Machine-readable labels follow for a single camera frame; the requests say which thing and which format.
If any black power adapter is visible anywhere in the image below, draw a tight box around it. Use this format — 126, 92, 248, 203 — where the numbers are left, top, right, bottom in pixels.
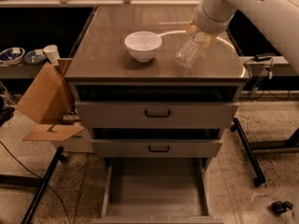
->
254, 53, 275, 62

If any clear plastic water bottle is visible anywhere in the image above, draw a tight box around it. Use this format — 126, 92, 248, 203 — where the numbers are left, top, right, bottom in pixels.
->
175, 32, 206, 68

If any blue patterned bowl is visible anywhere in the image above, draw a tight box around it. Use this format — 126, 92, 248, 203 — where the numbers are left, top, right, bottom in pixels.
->
0, 47, 25, 65

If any black stand leg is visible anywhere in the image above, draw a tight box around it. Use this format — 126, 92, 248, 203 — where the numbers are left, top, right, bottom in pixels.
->
231, 118, 265, 187
21, 147, 64, 224

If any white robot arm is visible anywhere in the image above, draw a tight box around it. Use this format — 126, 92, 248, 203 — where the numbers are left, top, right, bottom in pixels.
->
187, 0, 299, 72

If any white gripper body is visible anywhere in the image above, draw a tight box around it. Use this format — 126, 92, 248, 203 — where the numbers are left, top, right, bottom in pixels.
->
193, 4, 233, 35

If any grey top drawer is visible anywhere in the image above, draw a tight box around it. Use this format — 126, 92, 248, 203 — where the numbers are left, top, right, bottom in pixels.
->
76, 85, 238, 129

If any black left stand leg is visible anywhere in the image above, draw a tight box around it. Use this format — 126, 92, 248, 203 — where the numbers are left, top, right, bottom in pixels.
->
21, 147, 64, 224

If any brown cardboard box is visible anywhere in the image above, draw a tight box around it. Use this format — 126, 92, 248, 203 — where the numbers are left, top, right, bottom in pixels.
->
17, 63, 93, 153

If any grey drawer cabinet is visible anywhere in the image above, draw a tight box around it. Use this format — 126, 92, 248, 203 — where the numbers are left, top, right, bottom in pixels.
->
64, 4, 250, 170

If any black caster wheel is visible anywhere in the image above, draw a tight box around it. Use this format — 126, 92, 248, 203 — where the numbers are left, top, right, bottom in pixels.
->
270, 201, 293, 216

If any white paper cup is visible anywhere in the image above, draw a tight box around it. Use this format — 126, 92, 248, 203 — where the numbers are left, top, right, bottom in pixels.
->
43, 45, 60, 64

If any black right stand leg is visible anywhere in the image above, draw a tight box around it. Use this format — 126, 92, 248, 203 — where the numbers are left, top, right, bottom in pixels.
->
231, 118, 265, 187

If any white ceramic bowl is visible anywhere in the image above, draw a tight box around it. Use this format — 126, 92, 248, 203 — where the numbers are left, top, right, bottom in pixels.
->
124, 31, 163, 63

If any black floor cable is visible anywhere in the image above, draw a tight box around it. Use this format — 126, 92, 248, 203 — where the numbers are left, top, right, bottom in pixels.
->
0, 140, 73, 224

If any grey open bottom drawer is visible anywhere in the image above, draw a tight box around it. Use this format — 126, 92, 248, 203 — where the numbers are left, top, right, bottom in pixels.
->
92, 158, 223, 224

